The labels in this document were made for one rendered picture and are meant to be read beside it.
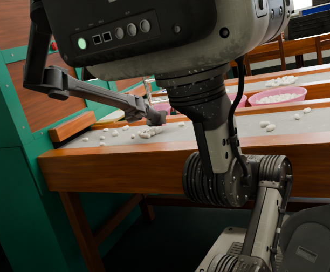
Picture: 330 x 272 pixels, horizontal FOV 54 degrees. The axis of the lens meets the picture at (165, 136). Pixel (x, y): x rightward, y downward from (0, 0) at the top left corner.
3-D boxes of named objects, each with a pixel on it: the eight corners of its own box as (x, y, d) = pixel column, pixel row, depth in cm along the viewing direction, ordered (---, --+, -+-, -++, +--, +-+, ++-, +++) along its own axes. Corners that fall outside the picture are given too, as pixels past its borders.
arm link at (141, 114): (139, 113, 136) (137, 95, 139) (117, 121, 141) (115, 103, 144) (154, 121, 146) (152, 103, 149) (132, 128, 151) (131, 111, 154)
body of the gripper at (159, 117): (149, 113, 158) (141, 107, 151) (167, 111, 153) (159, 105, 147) (148, 126, 156) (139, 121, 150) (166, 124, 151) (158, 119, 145)
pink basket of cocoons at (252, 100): (306, 120, 141) (304, 99, 139) (245, 125, 154) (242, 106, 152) (310, 102, 163) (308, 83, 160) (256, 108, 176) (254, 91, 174)
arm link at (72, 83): (52, 90, 108) (52, 62, 112) (44, 97, 112) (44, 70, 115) (148, 116, 138) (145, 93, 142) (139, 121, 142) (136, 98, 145)
